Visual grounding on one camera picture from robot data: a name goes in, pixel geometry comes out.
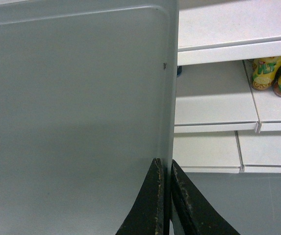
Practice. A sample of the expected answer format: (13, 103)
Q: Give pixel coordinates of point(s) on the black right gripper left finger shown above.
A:
(146, 216)

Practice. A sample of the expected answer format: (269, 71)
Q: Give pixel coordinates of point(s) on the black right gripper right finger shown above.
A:
(192, 214)

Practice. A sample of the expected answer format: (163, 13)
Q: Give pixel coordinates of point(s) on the grey rectangular tray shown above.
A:
(87, 101)

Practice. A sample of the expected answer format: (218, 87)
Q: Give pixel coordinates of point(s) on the white middle shelf board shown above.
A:
(227, 30)

